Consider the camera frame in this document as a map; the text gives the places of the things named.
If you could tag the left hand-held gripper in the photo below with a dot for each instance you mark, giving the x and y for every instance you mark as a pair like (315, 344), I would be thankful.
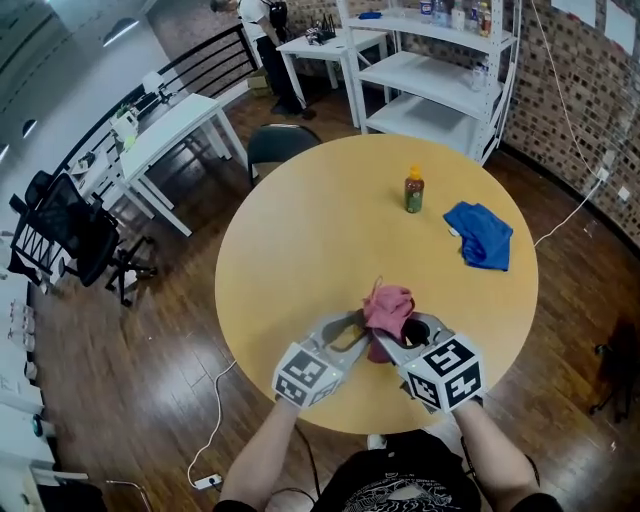
(305, 375)

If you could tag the small blue object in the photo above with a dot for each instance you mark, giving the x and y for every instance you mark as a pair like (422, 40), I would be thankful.
(369, 15)

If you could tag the person's black printed t-shirt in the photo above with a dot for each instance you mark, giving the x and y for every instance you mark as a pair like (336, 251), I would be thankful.
(400, 475)

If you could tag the black metal railing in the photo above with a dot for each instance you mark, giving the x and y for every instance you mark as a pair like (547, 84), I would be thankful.
(220, 60)

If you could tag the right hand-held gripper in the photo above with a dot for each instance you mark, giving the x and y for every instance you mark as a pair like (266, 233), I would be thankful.
(450, 375)

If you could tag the person's left forearm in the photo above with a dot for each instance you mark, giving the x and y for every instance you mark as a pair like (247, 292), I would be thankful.
(265, 450)

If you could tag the small white table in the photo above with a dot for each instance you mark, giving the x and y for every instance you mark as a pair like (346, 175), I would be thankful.
(325, 47)

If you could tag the dark grey chair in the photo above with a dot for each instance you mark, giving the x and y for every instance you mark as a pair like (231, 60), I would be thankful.
(280, 145)

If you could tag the white paper sheet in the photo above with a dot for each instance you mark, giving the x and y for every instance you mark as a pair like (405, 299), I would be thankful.
(620, 22)
(575, 11)

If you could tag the pink cloth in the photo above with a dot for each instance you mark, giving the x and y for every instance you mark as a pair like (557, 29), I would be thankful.
(390, 305)

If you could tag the white box device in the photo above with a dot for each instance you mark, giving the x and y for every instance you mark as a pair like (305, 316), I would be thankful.
(124, 125)

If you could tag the group of plastic bottles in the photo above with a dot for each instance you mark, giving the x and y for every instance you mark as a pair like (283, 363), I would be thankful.
(457, 17)

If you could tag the white desk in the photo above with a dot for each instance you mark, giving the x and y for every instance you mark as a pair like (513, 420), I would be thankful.
(170, 125)
(100, 170)

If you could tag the black router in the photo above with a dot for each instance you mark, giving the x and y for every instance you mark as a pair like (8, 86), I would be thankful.
(321, 32)

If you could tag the white shelving rack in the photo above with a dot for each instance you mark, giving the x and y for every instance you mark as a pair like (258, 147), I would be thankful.
(425, 75)

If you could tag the row of white boxes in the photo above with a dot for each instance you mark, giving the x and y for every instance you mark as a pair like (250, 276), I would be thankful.
(17, 330)

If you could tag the blue cloth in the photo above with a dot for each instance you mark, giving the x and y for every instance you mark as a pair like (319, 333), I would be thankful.
(482, 235)

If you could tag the round wooden table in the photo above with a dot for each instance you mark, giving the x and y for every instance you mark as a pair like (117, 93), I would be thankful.
(310, 240)

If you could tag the white lamp device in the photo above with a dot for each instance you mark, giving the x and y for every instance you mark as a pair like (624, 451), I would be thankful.
(155, 85)

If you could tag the cardboard box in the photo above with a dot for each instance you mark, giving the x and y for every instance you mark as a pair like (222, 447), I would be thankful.
(260, 82)

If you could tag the person's left white shoe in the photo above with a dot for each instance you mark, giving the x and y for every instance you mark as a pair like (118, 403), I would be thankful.
(376, 441)

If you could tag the person's right forearm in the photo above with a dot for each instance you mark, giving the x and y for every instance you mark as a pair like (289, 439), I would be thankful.
(495, 450)

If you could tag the green bottle orange cap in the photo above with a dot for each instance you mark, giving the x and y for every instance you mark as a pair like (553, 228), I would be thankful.
(415, 195)

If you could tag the black mesh office chair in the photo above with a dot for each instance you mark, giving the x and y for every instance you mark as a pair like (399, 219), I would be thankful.
(75, 225)

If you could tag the white wall socket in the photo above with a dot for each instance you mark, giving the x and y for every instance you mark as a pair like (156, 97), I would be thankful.
(624, 192)
(603, 173)

